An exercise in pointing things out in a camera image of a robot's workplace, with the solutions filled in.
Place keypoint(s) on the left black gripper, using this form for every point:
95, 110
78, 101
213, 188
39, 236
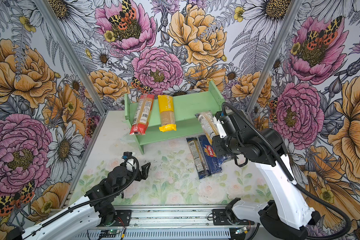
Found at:
144, 173

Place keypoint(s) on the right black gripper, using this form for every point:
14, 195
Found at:
217, 144

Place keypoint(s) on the blue-ended spaghetti bag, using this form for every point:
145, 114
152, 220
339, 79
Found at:
206, 119
199, 158

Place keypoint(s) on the blue Barilla spaghetti box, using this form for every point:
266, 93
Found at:
209, 154

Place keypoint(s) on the red-ended spaghetti bag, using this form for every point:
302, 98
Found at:
142, 115

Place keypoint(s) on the yellow spaghetti bag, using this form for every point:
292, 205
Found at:
167, 113

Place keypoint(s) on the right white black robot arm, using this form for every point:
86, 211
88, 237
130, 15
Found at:
287, 215

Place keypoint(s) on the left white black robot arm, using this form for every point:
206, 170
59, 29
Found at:
91, 210

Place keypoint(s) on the light green wooden shelf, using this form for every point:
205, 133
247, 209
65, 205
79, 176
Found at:
185, 106

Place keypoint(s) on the green circuit board left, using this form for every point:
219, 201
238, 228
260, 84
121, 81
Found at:
110, 234

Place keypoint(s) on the green circuit board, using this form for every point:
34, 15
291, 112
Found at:
242, 230
110, 234

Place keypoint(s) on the green circuit board right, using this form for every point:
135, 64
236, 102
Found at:
242, 230

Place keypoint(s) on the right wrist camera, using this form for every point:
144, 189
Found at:
220, 128

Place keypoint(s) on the aluminium mounting rail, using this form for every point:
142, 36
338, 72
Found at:
156, 217

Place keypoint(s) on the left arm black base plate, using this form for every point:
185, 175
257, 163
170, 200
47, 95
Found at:
117, 218

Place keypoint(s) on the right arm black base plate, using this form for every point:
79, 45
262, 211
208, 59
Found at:
221, 217

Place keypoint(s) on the right aluminium corner post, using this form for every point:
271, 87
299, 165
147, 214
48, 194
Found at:
288, 22

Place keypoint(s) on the aluminium corner post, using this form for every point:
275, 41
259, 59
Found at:
48, 14
288, 22

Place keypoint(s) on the left aluminium corner post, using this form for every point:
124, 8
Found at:
48, 14

